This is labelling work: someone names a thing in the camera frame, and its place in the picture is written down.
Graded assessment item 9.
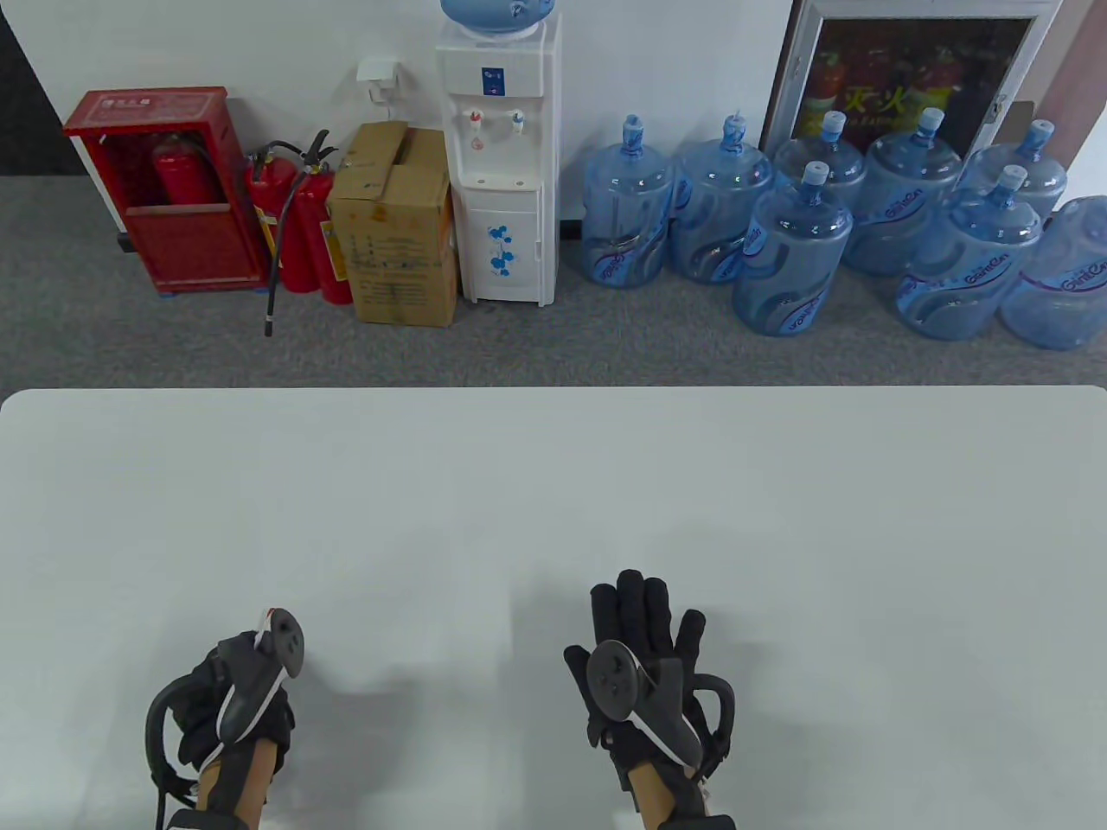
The white wall socket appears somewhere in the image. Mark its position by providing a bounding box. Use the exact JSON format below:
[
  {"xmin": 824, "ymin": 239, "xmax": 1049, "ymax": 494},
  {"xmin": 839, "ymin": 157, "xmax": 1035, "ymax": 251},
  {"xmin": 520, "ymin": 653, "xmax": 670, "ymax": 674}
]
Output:
[{"xmin": 356, "ymin": 57, "xmax": 400, "ymax": 105}]

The red fire extinguisher cabinet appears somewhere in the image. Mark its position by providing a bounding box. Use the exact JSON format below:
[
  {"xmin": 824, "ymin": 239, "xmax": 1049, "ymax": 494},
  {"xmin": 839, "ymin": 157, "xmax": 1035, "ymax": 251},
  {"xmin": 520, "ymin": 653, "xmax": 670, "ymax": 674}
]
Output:
[{"xmin": 62, "ymin": 86, "xmax": 271, "ymax": 297}]

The group of blue water jugs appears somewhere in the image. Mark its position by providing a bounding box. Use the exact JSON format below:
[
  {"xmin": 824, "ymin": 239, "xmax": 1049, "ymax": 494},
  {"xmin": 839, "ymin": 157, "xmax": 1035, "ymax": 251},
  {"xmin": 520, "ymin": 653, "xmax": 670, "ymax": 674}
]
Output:
[{"xmin": 578, "ymin": 108, "xmax": 1107, "ymax": 351}]

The grey right hand controller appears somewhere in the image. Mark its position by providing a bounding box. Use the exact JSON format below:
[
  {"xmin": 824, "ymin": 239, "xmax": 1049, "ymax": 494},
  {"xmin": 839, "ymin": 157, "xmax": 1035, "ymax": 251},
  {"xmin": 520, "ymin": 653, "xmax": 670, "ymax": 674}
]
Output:
[{"xmin": 586, "ymin": 640, "xmax": 736, "ymax": 779}]

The person's left forearm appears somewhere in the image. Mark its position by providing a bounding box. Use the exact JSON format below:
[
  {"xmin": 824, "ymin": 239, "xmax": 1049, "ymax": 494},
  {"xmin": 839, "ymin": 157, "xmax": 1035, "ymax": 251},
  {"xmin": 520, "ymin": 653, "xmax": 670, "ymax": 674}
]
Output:
[{"xmin": 195, "ymin": 739, "xmax": 278, "ymax": 830}]

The person's right forearm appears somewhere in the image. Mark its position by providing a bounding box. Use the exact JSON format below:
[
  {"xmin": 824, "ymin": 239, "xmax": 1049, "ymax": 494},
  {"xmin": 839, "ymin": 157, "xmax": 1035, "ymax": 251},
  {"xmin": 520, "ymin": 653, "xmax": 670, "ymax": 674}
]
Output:
[{"xmin": 627, "ymin": 765, "xmax": 710, "ymax": 830}]

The white water dispenser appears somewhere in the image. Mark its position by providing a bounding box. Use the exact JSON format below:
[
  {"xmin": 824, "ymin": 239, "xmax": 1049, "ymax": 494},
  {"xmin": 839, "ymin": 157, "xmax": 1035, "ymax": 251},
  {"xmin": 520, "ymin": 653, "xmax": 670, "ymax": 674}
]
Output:
[{"xmin": 434, "ymin": 13, "xmax": 563, "ymax": 308}]

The aluminium framed hydrant cabinet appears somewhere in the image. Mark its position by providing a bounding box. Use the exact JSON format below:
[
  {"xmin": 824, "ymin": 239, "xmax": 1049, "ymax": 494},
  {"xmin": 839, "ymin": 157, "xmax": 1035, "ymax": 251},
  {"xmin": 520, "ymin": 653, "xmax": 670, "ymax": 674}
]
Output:
[{"xmin": 759, "ymin": 0, "xmax": 1063, "ymax": 161}]

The red fire extinguisher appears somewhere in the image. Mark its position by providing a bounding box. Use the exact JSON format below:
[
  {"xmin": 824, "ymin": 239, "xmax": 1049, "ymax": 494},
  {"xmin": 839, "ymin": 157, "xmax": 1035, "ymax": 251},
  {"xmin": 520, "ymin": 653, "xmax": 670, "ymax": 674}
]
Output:
[
  {"xmin": 264, "ymin": 130, "xmax": 355, "ymax": 338},
  {"xmin": 245, "ymin": 143, "xmax": 321, "ymax": 295}
]

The red extinguisher behind cabinet glass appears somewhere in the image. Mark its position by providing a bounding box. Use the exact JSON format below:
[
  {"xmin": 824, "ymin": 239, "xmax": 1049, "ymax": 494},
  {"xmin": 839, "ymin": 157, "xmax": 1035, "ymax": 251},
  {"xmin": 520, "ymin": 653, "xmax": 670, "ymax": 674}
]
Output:
[{"xmin": 151, "ymin": 134, "xmax": 217, "ymax": 207}]

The brown cardboard box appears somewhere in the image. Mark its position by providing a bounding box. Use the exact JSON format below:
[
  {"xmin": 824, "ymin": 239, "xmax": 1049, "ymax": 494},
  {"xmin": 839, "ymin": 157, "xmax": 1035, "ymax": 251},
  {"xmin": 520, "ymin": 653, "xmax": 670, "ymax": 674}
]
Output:
[{"xmin": 327, "ymin": 121, "xmax": 459, "ymax": 329}]

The blue dispenser water bottle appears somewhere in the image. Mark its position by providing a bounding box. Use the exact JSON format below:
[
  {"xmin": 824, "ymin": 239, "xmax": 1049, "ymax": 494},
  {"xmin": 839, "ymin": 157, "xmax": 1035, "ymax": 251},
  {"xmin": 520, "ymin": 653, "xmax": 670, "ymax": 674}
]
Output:
[{"xmin": 439, "ymin": 0, "xmax": 557, "ymax": 42}]

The person's left hand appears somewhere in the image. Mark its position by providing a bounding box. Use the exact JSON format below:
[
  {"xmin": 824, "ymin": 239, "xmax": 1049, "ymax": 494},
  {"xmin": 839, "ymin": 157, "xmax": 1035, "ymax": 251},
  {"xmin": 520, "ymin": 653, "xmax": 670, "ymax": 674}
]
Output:
[{"xmin": 164, "ymin": 634, "xmax": 297, "ymax": 770}]

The person's right hand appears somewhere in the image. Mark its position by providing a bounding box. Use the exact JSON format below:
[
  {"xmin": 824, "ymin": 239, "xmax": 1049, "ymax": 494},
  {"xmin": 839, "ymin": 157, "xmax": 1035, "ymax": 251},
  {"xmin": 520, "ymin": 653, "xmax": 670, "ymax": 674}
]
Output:
[{"xmin": 564, "ymin": 569, "xmax": 736, "ymax": 792}]

